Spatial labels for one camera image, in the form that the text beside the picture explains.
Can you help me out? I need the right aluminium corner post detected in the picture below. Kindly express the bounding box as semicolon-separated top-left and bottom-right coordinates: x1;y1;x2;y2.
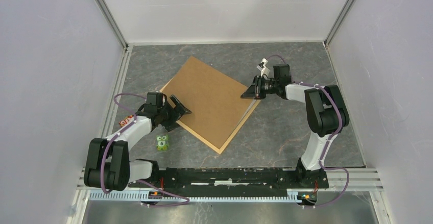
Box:
323;0;356;48

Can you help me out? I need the green owl number toy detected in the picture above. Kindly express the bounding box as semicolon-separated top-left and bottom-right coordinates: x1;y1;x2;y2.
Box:
156;135;169;151

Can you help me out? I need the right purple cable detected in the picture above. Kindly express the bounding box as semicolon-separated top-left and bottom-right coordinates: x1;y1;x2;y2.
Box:
266;54;350;210

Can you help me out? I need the toothed aluminium rail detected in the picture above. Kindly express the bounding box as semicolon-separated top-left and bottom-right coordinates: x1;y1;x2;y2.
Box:
89;188;301;204

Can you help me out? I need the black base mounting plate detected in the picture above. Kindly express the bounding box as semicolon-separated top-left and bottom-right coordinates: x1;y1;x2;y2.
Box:
128;167;329;198

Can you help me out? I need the left aluminium corner post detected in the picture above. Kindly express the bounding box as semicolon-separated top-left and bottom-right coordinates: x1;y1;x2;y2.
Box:
95;0;129;49

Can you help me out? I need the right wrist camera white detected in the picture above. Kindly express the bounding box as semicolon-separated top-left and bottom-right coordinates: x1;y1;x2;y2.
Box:
256;58;270;77

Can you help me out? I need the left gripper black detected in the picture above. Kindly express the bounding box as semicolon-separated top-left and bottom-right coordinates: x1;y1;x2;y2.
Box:
158;95;192;132

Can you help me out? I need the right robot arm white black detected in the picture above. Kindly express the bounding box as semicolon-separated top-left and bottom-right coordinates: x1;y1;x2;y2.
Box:
241;62;350;187

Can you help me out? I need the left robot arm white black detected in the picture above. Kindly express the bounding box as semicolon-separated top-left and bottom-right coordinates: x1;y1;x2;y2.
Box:
83;92;191;193

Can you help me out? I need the aluminium corner post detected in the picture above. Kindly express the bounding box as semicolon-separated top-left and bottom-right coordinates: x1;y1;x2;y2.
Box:
323;0;356;48
95;0;129;49

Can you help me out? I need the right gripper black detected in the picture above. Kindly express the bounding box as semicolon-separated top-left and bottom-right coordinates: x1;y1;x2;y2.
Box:
240;76;278;100

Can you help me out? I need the red small toy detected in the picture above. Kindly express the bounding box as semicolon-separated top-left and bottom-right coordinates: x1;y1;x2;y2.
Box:
118;115;134;128

